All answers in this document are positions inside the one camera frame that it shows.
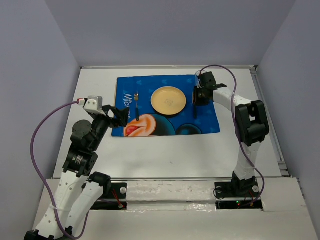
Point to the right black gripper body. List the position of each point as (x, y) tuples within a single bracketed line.
[(200, 99)]

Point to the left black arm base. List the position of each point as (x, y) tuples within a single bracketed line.
[(114, 199)]

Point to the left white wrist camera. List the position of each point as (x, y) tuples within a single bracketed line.
[(92, 105)]

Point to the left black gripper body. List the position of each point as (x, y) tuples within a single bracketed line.
[(102, 123)]

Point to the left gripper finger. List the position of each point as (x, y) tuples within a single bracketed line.
[(109, 110), (121, 117)]

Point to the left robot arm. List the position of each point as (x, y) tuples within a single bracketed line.
[(79, 188)]

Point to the tan round plate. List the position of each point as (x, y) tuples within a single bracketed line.
[(168, 100)]

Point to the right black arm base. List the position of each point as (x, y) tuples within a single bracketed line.
[(228, 199)]

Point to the gold knife dark handle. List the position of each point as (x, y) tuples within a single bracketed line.
[(195, 111)]

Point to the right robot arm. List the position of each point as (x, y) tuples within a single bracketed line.
[(251, 128)]

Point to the clear drinking glass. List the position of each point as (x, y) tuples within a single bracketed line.
[(197, 80)]

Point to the blue cartoon placemat cloth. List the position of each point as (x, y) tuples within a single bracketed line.
[(152, 123)]

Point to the gold fork dark handle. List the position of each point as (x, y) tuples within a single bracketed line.
[(136, 98)]

